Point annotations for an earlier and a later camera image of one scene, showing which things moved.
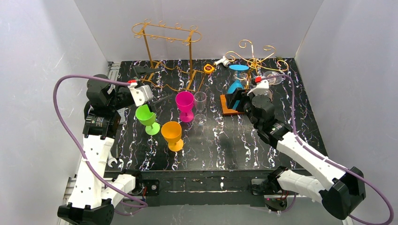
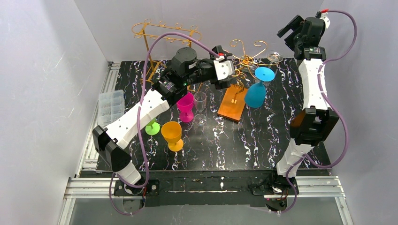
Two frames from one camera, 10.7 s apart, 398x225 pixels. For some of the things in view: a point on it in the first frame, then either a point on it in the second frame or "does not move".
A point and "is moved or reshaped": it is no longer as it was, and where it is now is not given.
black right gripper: x=238 y=100 -> x=289 y=32
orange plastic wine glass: x=172 y=132 does not move
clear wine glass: x=200 y=98 does not move
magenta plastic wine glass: x=185 y=101 does not move
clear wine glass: x=274 y=81 -> x=274 y=56
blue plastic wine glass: x=238 y=85 is moved or reshaped
